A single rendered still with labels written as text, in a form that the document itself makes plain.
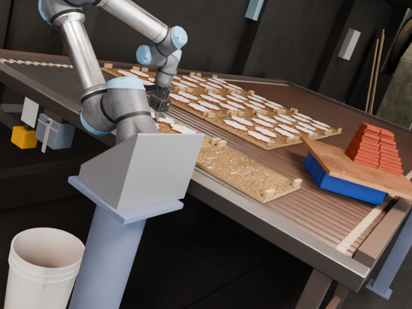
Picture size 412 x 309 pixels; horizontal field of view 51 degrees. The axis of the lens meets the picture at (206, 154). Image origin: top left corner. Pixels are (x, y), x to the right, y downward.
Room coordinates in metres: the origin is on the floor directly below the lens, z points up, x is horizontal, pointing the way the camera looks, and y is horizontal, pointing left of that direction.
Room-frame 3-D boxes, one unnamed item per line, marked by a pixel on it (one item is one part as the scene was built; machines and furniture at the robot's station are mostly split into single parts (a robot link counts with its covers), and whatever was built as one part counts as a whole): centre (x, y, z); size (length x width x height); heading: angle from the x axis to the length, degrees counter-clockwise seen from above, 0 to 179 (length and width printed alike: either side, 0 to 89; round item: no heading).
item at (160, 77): (1.83, 0.27, 1.16); 0.08 x 0.08 x 0.05
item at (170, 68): (1.82, 0.27, 1.24); 0.09 x 0.08 x 0.11; 140
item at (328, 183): (2.00, -0.65, 0.97); 0.31 x 0.31 x 0.10; 8
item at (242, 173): (1.69, -0.16, 0.93); 0.41 x 0.35 x 0.02; 60
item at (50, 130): (1.84, 0.68, 0.77); 0.14 x 0.11 x 0.18; 62
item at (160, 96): (1.82, 0.27, 1.08); 0.09 x 0.08 x 0.12; 62
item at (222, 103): (2.93, 0.01, 0.94); 0.41 x 0.35 x 0.04; 62
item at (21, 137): (1.92, 0.84, 0.74); 0.09 x 0.08 x 0.24; 62
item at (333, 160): (2.00, -0.71, 1.03); 0.50 x 0.50 x 0.02; 8
